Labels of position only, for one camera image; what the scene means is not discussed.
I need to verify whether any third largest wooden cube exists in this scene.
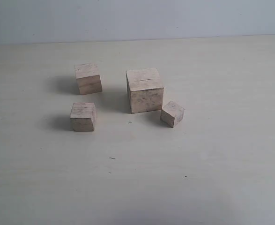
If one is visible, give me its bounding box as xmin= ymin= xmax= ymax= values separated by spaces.
xmin=70 ymin=102 xmax=96 ymax=132

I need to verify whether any smallest wooden cube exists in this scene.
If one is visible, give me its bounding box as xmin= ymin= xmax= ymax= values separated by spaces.
xmin=160 ymin=101 xmax=185 ymax=128

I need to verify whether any second largest wooden cube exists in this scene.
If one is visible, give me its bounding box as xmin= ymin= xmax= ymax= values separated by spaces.
xmin=74 ymin=63 xmax=102 ymax=95

